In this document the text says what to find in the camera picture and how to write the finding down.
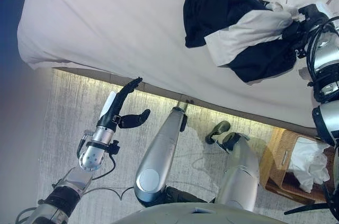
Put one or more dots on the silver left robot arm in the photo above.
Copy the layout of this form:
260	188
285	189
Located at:
92	155

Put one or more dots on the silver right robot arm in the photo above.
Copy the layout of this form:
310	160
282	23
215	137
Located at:
321	59

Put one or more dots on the silver left robot leg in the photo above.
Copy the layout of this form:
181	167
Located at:
156	160

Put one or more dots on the bed with grey bedspread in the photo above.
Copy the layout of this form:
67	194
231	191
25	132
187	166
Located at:
106	22

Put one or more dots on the pale white garment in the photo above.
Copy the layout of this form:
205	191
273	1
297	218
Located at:
307	163

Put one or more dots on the silver right robot leg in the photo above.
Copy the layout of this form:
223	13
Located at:
241	176

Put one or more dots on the black garment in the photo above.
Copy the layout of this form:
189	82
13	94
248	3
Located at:
206	9

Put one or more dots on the beige garment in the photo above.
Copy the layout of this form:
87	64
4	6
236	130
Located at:
238	33

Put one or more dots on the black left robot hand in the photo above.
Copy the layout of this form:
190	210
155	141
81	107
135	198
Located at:
111	110

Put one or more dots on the grey textured area rug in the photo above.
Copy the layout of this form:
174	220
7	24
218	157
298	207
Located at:
66	128

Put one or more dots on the brown wicker basket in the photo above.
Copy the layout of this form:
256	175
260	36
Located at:
275	152

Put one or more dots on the green right robot foot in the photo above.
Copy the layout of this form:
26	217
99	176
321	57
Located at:
219	127

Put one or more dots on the small white chest label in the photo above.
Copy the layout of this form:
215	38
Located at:
200	210

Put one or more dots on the silver robot leg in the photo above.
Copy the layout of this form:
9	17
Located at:
241	176
156	160

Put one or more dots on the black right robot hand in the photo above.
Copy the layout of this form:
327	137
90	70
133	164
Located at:
315	13

